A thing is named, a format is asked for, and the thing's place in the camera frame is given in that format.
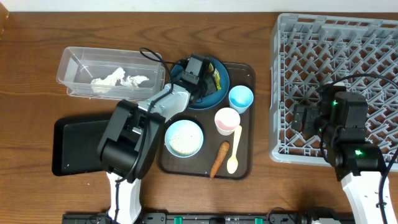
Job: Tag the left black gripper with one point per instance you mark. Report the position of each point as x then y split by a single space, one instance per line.
214 88

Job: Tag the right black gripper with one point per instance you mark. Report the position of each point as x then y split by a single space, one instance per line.
311 113

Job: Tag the green orange snack wrapper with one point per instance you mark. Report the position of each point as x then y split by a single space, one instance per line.
215 75

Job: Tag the dark blue plate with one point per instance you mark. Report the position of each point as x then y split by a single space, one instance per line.
208 101

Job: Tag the light blue cup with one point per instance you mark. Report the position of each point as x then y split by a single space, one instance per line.
240 98

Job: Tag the pink white cup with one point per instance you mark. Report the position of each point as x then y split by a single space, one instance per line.
227 120

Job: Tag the white tissue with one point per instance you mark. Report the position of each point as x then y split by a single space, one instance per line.
99 85
133 82

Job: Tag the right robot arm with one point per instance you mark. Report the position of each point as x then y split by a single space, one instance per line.
339 120

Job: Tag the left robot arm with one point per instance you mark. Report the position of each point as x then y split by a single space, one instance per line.
129 143

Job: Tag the grey dishwasher rack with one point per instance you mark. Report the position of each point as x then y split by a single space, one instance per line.
309 50

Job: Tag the light blue rice bowl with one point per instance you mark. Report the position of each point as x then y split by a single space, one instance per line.
183 138

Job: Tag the brown serving tray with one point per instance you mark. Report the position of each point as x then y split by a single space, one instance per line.
200 164

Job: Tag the orange carrot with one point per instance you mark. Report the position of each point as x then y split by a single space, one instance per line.
223 150

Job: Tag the cream plastic spoon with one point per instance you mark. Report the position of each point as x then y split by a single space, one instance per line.
232 163

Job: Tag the clear plastic bin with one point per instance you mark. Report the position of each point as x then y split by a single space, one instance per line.
80 65

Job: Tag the black rectangular bin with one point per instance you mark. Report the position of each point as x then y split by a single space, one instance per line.
75 141

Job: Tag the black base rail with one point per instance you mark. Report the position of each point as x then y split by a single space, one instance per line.
162 218

